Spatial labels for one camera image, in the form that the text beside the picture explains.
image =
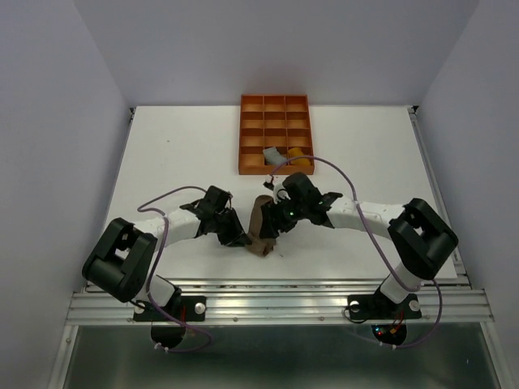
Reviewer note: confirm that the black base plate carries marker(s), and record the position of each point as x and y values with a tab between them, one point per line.
376	306
184	308

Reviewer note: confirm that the grey striped sock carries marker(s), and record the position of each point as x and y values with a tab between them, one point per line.
273	157

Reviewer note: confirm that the orange compartment tray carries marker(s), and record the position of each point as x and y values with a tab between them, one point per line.
281	121

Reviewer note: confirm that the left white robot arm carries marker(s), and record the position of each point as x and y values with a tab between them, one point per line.
123	263

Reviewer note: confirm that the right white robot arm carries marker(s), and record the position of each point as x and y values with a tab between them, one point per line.
420	236

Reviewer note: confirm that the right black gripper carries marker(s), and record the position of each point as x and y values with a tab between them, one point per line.
272	221

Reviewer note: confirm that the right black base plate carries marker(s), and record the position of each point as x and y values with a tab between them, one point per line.
376	306

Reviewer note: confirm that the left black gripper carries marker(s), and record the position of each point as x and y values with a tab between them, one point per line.
236	237

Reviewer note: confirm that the mustard yellow sock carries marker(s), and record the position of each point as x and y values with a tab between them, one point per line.
297	157

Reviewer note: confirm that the aluminium rail frame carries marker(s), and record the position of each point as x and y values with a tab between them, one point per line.
282	327

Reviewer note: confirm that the taupe maroon-cuffed sock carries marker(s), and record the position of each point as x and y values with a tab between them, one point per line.
260	247

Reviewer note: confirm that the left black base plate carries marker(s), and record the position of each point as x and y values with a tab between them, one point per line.
184	308

